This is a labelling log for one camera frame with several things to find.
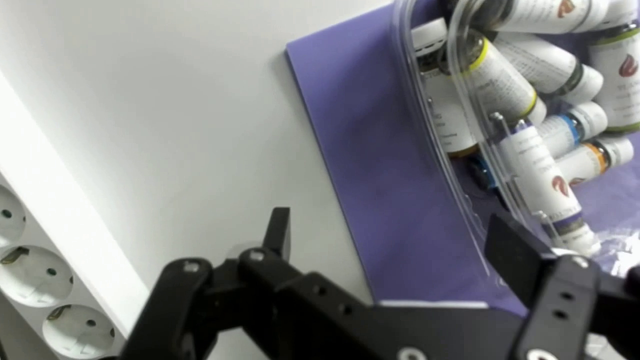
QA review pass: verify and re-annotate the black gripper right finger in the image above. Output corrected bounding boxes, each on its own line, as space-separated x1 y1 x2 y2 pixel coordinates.
484 213 640 360

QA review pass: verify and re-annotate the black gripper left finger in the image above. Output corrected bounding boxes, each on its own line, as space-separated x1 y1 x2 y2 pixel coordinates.
118 207 428 360

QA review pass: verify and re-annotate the clear plastic clamshell box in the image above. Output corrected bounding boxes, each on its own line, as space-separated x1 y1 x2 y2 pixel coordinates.
391 0 640 283

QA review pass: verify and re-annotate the purple mat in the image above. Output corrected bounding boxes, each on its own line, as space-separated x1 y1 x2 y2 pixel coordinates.
283 0 640 316

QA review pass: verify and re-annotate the white bottle orange band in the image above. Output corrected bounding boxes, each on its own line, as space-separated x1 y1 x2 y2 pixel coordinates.
551 134 635 186

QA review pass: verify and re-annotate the white power strip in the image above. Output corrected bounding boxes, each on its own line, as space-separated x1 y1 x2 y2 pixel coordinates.
0 73 152 360

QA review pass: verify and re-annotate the white bottle blue band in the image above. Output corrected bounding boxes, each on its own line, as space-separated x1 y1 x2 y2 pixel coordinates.
535 101 610 159

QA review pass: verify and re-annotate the white bottle yellow band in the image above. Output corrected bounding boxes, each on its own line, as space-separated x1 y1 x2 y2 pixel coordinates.
457 36 547 128

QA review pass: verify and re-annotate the white bottle dark cap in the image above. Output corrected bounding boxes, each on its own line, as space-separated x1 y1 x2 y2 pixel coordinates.
407 18 480 160

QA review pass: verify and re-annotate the plain white small bottle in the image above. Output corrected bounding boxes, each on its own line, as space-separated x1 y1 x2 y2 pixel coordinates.
493 33 606 106

